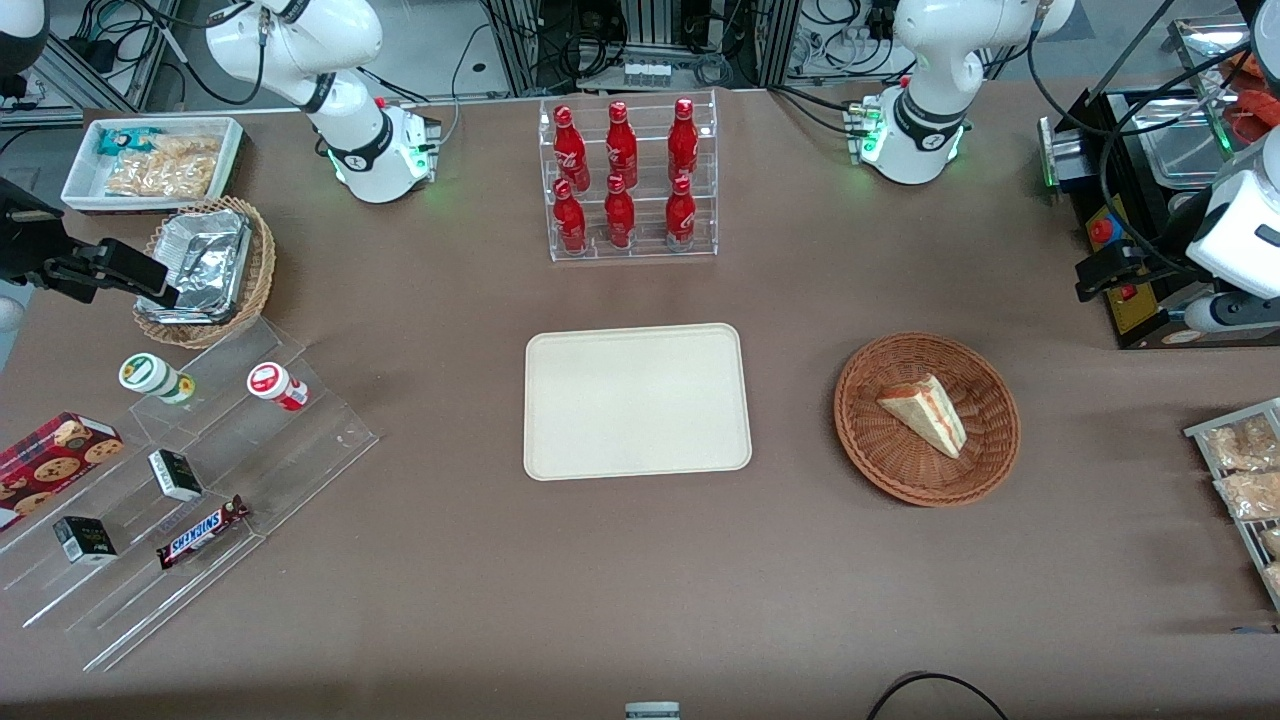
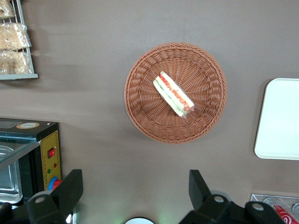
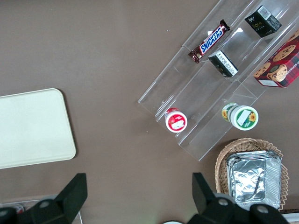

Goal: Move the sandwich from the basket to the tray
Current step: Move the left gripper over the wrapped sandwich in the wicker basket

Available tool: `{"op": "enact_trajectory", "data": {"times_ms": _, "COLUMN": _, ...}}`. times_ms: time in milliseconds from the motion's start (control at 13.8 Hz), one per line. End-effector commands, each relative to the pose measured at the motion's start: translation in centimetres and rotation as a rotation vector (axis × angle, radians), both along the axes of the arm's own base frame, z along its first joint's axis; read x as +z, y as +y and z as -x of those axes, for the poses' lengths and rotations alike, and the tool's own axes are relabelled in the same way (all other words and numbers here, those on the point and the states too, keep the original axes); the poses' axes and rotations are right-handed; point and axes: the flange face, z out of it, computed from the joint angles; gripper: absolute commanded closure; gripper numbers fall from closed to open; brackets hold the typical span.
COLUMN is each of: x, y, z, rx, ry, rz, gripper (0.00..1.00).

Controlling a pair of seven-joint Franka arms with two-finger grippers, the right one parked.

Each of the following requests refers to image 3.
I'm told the light wicker basket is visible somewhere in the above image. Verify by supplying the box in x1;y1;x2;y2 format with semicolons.
214;138;289;212

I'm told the Snickers chocolate bar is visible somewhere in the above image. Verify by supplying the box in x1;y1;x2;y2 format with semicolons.
188;19;231;64

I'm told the black box white label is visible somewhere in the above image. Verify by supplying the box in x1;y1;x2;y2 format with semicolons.
207;50;239;77

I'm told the red cola bottle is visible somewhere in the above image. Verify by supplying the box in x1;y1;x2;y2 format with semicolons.
13;203;25;215

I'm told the black box gold lettering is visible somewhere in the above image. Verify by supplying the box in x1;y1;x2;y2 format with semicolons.
244;5;283;38

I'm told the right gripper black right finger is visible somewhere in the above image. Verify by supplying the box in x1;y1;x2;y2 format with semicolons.
188;172;252;224

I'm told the red lidded white cup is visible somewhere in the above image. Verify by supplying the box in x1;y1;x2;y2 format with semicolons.
164;107;188;133

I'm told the white snack bin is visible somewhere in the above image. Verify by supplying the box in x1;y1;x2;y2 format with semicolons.
279;208;299;224

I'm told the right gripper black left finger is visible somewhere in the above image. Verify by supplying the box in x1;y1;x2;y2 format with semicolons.
28;173;88;224

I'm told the clear acrylic stepped shelf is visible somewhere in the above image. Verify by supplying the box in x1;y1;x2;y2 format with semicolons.
137;0;299;161

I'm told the silver foil tray stack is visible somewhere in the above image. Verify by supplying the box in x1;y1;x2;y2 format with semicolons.
226;150;282;210

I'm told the cream rectangular plastic tray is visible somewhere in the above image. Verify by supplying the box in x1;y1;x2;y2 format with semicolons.
0;88;77;169

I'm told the red tartan cookie box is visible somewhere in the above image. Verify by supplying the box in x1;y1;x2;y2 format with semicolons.
253;29;299;89

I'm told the green sunflower white cup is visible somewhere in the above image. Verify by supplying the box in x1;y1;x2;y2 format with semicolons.
221;103;259;130

